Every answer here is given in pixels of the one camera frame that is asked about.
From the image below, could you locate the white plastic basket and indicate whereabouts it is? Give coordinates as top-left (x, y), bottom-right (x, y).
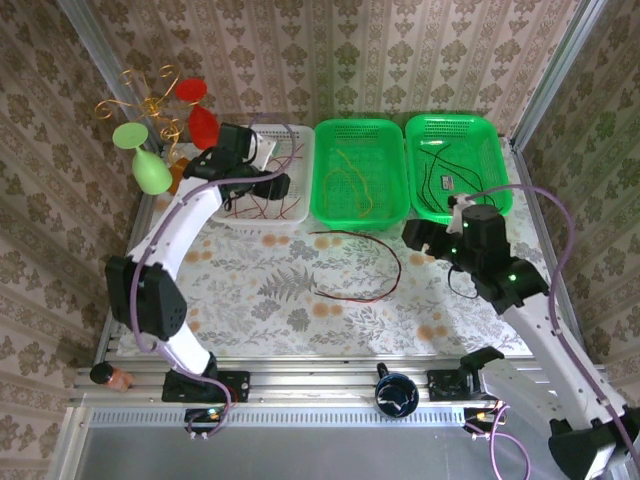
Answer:
top-left (212, 124), bottom-right (315, 226)

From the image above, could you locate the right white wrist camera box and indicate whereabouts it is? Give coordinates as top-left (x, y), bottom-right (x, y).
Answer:
top-left (446, 193), bottom-right (475, 235)

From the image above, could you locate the aluminium extrusion frame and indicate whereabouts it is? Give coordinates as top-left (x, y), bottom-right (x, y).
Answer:
top-left (44, 0), bottom-right (631, 480)

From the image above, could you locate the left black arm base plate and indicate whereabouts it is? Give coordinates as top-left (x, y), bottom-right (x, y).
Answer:
top-left (161, 370), bottom-right (251, 404)

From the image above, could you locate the green plastic basket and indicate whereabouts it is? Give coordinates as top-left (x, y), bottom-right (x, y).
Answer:
top-left (403, 113), bottom-right (514, 221)
top-left (308, 118), bottom-right (409, 234)

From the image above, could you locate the gold wire glass rack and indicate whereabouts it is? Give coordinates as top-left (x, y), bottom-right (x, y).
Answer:
top-left (94, 64), bottom-right (189, 169)

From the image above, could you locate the right small circuit board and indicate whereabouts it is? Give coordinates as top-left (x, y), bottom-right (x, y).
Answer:
top-left (463, 407), bottom-right (506, 434)

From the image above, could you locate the brown wooden block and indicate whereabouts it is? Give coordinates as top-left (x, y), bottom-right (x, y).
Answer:
top-left (167, 157), bottom-right (191, 196)

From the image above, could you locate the left small circuit board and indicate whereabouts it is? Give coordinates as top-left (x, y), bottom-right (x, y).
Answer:
top-left (184, 407), bottom-right (229, 434)

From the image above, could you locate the floral tablecloth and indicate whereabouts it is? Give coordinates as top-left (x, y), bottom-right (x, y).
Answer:
top-left (119, 142), bottom-right (574, 359)

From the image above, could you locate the small circuit board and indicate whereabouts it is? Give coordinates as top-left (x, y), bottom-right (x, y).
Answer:
top-left (463, 407), bottom-right (506, 434)
top-left (184, 407), bottom-right (229, 434)

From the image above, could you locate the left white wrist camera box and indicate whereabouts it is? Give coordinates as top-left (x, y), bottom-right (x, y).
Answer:
top-left (253, 133), bottom-right (282, 167)

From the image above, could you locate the red plastic wine glass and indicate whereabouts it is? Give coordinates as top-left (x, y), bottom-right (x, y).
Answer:
top-left (174, 78), bottom-right (221, 150)

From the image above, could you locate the black capped spice bottle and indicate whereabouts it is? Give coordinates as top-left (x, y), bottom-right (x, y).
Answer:
top-left (89, 363), bottom-right (134, 391)

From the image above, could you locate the dark blue mug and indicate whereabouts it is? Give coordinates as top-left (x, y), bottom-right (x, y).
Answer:
top-left (374, 362), bottom-right (419, 418)

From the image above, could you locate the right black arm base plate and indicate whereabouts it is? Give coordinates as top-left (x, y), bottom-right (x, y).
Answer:
top-left (426, 369), bottom-right (501, 401)

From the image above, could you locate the green plastic wine glass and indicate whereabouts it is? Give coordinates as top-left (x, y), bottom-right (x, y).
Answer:
top-left (112, 122), bottom-right (174, 196)

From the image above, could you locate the yellow cable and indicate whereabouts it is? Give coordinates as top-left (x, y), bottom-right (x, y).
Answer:
top-left (319, 167), bottom-right (364, 211)
top-left (335, 147), bottom-right (375, 219)

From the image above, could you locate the black cable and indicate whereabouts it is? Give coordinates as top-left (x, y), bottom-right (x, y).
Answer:
top-left (438, 149), bottom-right (499, 209)
top-left (418, 143), bottom-right (454, 214)

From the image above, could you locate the grey metal panel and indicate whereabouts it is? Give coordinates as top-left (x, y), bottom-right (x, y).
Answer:
top-left (47, 404), bottom-right (629, 480)

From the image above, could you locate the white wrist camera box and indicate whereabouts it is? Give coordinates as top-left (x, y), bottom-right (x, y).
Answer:
top-left (253, 133), bottom-right (282, 167)
top-left (446, 193), bottom-right (475, 235)

